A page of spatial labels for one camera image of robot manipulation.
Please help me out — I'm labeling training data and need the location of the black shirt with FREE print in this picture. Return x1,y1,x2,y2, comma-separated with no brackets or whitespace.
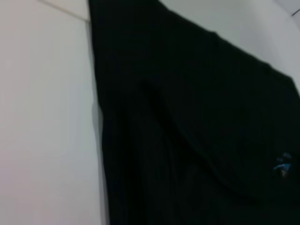
88,0,300,225

